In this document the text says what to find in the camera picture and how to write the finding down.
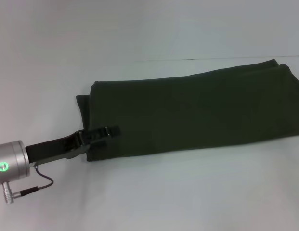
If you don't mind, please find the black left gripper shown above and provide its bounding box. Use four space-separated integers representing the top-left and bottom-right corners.
25 125 121 167

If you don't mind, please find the dark green shirt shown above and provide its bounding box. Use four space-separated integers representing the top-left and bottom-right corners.
76 59 299 163

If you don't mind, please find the thin dark arm cable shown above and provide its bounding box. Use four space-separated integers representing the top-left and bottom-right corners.
20 165 55 194

